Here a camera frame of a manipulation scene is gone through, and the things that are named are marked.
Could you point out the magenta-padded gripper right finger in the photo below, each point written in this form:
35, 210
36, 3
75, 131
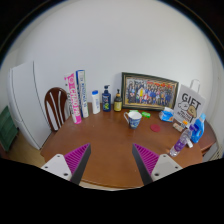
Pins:
146, 158

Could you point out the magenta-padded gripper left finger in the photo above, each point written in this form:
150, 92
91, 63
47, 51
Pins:
76, 158

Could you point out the clear purple-capped water bottle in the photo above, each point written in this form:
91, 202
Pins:
180, 145

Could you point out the flat round red coaster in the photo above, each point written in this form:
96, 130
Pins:
155, 128

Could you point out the blue patterned mug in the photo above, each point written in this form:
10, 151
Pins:
134, 120

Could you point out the small patterned packet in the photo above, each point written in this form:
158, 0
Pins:
178, 127

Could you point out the blue tissue pack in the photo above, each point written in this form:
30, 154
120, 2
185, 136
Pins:
166, 115

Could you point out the colourful puzzle cube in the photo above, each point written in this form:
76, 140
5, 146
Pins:
185, 123

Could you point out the brown wooden chair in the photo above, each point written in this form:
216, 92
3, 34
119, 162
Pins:
55, 106

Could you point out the white blue-capped bottle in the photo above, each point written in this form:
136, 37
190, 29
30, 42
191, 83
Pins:
96, 104

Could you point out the blue detergent bottle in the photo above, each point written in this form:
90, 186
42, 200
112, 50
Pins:
198, 130

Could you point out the pink lettered tube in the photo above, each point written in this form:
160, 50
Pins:
73, 98

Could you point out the amber pump bottle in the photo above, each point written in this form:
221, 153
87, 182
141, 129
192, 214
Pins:
118, 104

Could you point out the dark blue pump bottle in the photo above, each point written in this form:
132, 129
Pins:
106, 101

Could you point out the white lettered tube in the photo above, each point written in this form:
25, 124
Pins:
82, 93

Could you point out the framed group photo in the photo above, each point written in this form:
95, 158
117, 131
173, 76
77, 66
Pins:
150, 91

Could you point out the white paper gift bag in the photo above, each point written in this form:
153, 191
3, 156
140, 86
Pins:
190, 103

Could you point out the white refrigerator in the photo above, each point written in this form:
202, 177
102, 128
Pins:
26, 103

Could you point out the green crate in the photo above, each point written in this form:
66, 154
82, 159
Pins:
6, 128

